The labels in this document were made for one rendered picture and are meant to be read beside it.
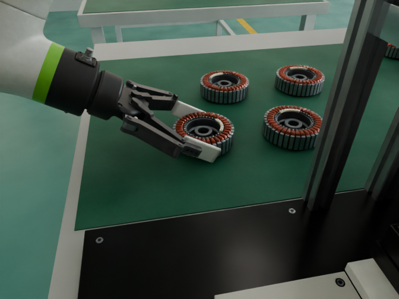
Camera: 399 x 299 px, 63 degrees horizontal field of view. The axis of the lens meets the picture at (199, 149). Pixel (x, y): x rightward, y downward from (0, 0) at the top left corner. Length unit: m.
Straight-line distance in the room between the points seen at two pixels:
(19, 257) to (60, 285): 1.07
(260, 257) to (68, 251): 0.25
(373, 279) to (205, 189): 0.29
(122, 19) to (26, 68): 1.01
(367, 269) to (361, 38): 0.21
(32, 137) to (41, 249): 0.86
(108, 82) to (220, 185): 0.24
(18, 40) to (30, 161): 1.49
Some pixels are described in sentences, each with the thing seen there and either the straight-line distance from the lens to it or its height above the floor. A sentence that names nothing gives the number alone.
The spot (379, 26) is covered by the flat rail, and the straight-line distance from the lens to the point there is 0.36.
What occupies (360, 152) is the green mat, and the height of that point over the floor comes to 0.75.
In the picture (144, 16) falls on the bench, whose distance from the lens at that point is 1.48.
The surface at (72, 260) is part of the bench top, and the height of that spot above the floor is 0.75.
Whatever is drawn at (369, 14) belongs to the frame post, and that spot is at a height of 1.03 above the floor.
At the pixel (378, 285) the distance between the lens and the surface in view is 0.30.
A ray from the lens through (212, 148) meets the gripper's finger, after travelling 0.55.
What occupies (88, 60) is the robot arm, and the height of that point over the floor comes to 0.92.
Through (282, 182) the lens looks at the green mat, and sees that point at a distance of 0.55.
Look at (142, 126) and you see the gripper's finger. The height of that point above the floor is 0.84.
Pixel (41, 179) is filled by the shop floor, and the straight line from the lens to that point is 1.82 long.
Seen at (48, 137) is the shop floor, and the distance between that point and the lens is 2.12.
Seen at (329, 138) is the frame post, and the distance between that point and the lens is 0.41.
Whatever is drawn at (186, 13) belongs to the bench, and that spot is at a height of 0.73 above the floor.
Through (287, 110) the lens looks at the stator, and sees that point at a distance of 0.66.
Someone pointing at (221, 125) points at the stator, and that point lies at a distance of 0.59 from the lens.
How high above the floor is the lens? 1.11
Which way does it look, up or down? 37 degrees down
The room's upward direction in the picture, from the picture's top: straight up
